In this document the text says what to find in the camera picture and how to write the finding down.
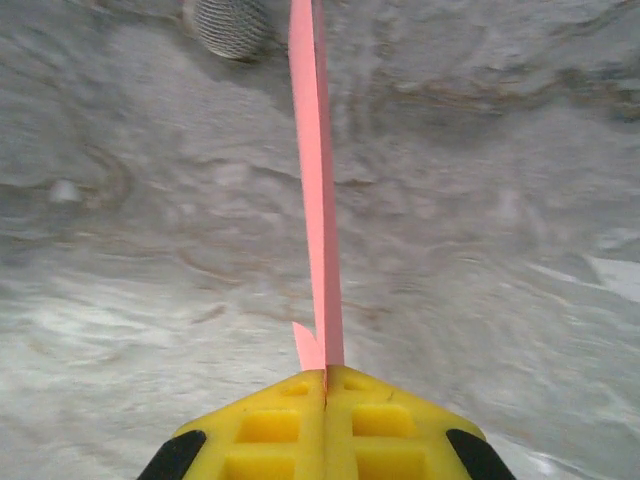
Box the red microphone silver head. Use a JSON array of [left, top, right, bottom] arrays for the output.
[[182, 0, 275, 64]]

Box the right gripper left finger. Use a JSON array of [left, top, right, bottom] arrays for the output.
[[142, 369, 328, 480]]

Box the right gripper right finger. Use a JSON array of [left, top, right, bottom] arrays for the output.
[[325, 364, 516, 480]]

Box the pink paper sheet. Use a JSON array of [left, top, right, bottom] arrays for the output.
[[288, 0, 346, 374]]

